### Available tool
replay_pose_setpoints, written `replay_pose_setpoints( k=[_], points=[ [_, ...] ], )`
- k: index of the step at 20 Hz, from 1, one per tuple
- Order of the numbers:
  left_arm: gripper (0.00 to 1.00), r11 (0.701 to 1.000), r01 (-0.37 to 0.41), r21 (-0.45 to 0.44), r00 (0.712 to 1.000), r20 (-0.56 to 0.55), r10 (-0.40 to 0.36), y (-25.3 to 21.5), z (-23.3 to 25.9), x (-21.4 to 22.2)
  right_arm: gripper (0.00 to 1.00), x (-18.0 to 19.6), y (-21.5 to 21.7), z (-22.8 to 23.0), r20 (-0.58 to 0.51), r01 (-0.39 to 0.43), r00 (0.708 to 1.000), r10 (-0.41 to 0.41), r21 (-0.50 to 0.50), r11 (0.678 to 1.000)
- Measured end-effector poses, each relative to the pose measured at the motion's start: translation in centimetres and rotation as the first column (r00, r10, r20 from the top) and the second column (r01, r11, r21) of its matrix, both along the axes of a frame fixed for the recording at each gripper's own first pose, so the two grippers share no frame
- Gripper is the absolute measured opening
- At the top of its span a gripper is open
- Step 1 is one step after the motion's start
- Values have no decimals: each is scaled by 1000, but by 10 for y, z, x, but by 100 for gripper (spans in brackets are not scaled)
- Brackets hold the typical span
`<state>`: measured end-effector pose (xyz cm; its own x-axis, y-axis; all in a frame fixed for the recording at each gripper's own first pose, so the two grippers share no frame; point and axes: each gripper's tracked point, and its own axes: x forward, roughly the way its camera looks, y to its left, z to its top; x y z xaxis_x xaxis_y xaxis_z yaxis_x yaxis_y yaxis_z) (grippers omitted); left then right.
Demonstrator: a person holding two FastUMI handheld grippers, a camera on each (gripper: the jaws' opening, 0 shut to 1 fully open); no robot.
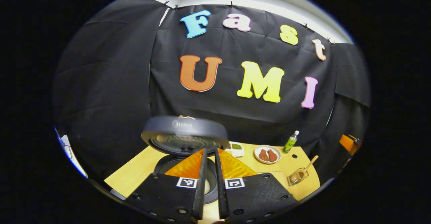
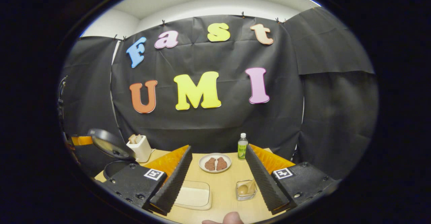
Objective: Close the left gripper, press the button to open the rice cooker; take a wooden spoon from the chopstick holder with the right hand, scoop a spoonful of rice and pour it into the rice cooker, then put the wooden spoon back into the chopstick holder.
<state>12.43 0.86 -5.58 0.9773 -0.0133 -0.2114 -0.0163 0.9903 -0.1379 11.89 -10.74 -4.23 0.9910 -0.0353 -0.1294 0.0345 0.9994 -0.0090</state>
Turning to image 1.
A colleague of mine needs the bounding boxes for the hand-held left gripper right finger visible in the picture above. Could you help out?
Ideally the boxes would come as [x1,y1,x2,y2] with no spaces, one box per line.
[215,148,298,222]

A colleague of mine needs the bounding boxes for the green drink bottle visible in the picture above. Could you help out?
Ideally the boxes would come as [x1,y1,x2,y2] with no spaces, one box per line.
[282,130,300,154]

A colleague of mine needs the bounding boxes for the white divided bean dish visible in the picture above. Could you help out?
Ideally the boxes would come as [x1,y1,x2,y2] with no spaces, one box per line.
[225,142,245,157]

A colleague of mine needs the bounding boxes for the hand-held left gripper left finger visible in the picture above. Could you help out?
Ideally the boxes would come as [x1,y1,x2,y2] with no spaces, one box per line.
[126,148,208,223]

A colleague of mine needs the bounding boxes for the wooden spoon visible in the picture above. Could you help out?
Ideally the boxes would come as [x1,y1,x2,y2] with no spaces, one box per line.
[296,155,319,181]

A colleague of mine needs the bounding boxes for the dark grey rice cooker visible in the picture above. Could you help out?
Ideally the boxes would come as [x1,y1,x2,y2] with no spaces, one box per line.
[141,116,229,204]

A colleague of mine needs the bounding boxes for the white round plate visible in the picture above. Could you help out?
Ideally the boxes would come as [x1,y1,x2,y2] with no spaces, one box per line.
[254,145,281,164]

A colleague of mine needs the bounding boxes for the black backdrop cloth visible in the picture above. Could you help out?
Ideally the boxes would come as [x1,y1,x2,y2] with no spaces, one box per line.
[53,0,371,184]

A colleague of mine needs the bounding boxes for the white side table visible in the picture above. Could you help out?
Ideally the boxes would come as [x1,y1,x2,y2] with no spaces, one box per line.
[56,135,88,179]

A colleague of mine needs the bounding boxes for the wire chopstick holder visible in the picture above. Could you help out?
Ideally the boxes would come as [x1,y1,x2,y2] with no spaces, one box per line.
[288,169,308,186]

